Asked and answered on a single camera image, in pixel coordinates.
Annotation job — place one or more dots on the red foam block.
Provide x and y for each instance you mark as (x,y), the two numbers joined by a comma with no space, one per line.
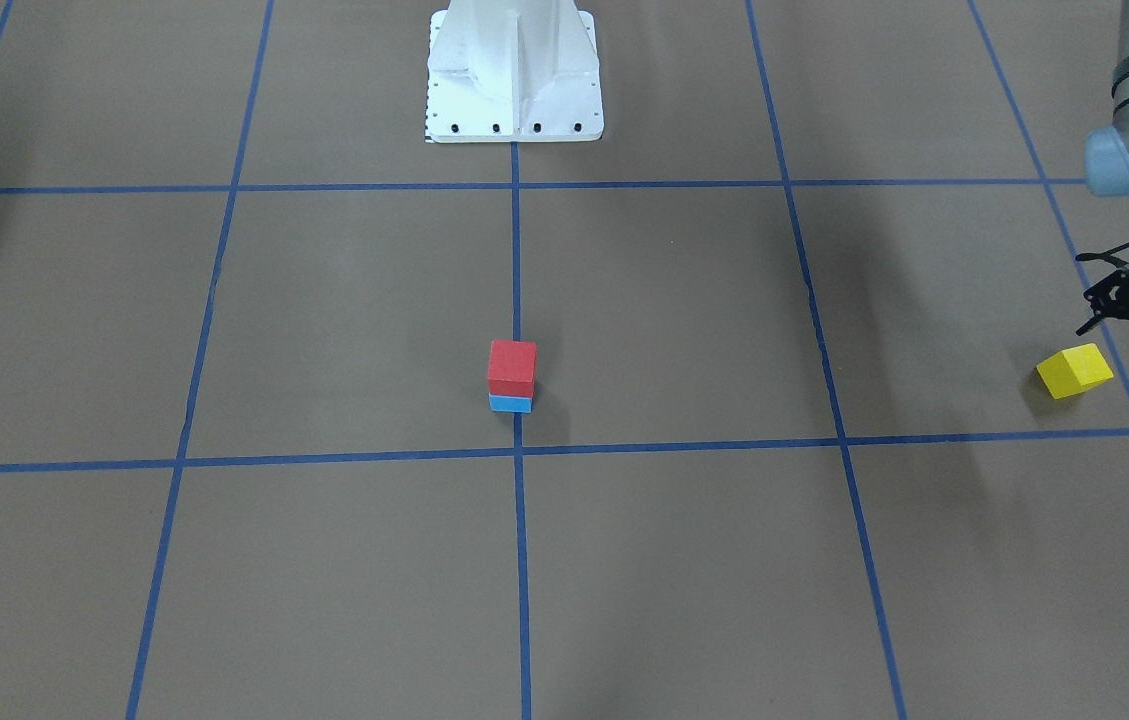
(512,368)

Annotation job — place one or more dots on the blue foam block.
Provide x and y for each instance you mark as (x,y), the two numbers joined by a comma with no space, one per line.
(510,404)

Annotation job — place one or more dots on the yellow foam block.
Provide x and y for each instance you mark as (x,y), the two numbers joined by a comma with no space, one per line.
(1074,371)

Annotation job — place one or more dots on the brown paper table cover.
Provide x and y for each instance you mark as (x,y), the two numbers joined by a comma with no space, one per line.
(788,456)

